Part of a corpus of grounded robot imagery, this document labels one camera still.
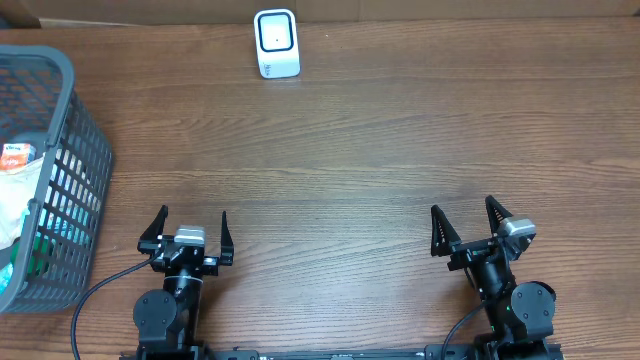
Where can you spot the teal wet wipes pack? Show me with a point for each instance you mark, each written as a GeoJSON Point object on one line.
{"type": "Point", "coordinates": [52, 258]}

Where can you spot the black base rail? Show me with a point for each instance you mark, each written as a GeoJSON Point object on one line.
{"type": "Point", "coordinates": [340, 354]}

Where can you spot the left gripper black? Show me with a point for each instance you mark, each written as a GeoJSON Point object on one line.
{"type": "Point", "coordinates": [212, 265]}

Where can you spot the beige foil pouch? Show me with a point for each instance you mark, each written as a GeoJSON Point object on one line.
{"type": "Point", "coordinates": [18, 187]}

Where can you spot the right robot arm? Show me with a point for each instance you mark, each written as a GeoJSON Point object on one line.
{"type": "Point", "coordinates": [520, 314]}

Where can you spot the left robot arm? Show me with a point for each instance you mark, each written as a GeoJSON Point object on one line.
{"type": "Point", "coordinates": [167, 318]}

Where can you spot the orange Kleenex tissue pack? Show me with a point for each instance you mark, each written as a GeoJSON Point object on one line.
{"type": "Point", "coordinates": [17, 155]}

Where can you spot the white barcode scanner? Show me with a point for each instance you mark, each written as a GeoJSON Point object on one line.
{"type": "Point", "coordinates": [277, 44]}

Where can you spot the cardboard back wall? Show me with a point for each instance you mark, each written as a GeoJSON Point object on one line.
{"type": "Point", "coordinates": [35, 13]}

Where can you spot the grey plastic basket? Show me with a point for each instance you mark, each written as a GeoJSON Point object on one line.
{"type": "Point", "coordinates": [39, 106]}

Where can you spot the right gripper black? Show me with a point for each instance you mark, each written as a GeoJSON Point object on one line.
{"type": "Point", "coordinates": [445, 241]}

